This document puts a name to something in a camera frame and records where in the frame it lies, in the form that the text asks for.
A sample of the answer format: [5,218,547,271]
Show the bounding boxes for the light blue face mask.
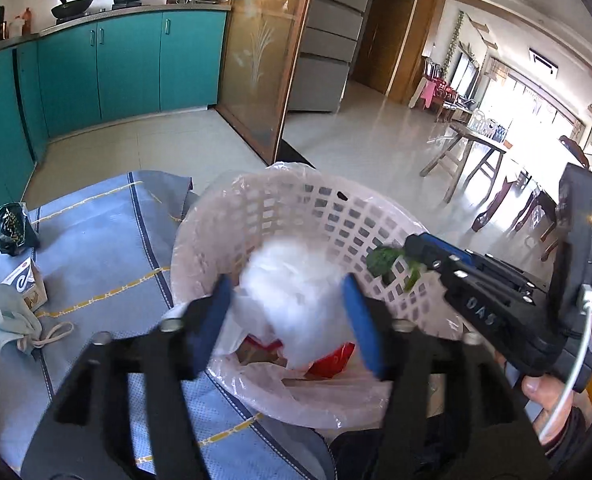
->
[0,285,75,361]

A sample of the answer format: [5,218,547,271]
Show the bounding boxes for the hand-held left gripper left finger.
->
[21,274,235,480]

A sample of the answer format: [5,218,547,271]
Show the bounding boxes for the teal kitchen base cabinets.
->
[0,7,229,232]

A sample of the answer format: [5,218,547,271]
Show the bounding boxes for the dark green snack packet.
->
[0,202,41,256]

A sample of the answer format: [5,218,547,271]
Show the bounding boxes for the red snack packet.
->
[306,342,357,379]

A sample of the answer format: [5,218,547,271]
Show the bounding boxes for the wood framed glass sliding door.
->
[215,0,319,166]

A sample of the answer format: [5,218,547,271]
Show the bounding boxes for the small printed carton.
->
[0,258,47,311]

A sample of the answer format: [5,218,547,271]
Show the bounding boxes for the pink cloth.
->
[416,77,437,109]

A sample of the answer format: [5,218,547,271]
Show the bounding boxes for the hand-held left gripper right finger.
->
[342,273,549,480]

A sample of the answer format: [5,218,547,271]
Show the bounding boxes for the pink plastic waste basket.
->
[170,161,471,432]

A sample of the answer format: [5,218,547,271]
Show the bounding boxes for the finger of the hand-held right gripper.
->
[403,235,469,286]
[418,233,536,294]

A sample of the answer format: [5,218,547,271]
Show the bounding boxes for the wooden dining table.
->
[420,122,509,205]

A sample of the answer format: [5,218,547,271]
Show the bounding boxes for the person's right hand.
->
[496,355,575,437]

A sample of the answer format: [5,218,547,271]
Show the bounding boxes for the reddish wooden chair back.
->
[558,135,591,171]

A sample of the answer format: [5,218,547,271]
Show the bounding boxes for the brown wooden door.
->
[351,0,417,96]

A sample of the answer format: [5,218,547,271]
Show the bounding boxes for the silver refrigerator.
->
[286,0,377,114]

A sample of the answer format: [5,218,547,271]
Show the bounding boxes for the blue striped tablecloth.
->
[0,170,337,480]

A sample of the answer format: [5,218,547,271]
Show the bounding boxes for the white plastic bag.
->
[233,239,357,372]

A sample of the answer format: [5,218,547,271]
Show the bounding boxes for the black wok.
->
[51,0,95,20]

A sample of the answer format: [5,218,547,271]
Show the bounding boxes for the dark wooden chair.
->
[472,175,559,261]

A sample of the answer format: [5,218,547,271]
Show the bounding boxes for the ceiling air vent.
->
[529,49,561,77]

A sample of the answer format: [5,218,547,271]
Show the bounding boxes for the white cable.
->
[540,284,592,445]

